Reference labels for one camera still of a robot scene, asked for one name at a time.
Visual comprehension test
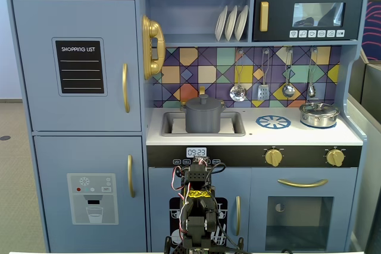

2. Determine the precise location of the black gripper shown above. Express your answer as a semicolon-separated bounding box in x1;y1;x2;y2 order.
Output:
185;156;214;191

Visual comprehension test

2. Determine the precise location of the gray pot lid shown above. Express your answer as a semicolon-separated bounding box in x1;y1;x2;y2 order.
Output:
185;93;223;111

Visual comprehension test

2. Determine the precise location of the steel pot glass lid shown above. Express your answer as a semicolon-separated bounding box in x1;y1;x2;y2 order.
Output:
299;99;339;115

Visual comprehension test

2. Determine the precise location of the blue dishwasher door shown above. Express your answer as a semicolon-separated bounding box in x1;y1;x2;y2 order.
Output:
148;167;251;253

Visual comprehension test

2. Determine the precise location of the gray toy pot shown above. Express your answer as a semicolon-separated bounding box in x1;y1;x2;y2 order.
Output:
180;101;226;134

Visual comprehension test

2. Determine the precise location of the gray toy sink basin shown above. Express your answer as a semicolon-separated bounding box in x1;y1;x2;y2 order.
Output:
160;111;246;137

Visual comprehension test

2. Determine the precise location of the blue oven door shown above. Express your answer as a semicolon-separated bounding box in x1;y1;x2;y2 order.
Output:
250;167;358;252

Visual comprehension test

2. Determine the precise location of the gold stove knob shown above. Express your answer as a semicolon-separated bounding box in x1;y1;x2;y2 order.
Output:
326;146;346;167
264;146;284;167

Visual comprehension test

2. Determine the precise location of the steel slotted skimmer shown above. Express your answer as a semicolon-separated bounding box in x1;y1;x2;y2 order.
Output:
229;48;248;102

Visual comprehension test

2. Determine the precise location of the steel slotted spatula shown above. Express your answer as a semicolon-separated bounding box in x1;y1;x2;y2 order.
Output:
257;48;271;102

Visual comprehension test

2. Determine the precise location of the steel ladle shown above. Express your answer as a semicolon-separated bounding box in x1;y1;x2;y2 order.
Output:
282;48;296;99

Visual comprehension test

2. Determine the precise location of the shiny steel pot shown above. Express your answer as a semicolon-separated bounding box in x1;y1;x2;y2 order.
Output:
299;106;341;128

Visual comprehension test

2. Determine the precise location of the gold toy telephone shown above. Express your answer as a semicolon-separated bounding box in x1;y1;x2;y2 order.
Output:
141;14;166;81

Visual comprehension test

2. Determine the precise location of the blue freezer door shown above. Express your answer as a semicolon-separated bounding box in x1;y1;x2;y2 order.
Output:
33;135;148;253

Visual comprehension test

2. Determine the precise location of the small steel spoon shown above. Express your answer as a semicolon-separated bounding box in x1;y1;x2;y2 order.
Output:
307;48;318;99

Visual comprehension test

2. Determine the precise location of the white toy plate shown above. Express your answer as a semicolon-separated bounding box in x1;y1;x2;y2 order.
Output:
224;5;238;42
234;4;249;42
214;5;229;42

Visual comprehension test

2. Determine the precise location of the black shopping list board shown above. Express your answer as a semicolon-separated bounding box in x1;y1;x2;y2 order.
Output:
52;37;108;97

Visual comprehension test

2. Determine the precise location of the tall blue fridge door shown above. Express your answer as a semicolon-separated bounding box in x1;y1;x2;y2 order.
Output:
11;0;142;132

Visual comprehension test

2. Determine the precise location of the black toy microwave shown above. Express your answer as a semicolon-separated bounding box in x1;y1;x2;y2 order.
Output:
252;0;364;42

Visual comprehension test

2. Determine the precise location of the gold dishwasher handle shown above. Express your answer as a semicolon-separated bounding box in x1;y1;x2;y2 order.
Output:
235;196;241;237

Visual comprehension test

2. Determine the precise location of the gold freezer door handle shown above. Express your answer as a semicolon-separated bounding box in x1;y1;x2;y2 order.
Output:
127;154;136;198

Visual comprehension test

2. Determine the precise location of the gold oven handle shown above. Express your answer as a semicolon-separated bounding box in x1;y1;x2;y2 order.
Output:
277;178;329;189

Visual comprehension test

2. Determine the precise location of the long gold fridge handle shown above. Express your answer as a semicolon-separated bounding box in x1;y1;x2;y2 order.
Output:
121;62;131;114

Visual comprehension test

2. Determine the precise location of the gold microwave handle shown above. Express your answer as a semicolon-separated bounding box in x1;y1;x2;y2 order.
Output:
259;1;269;33

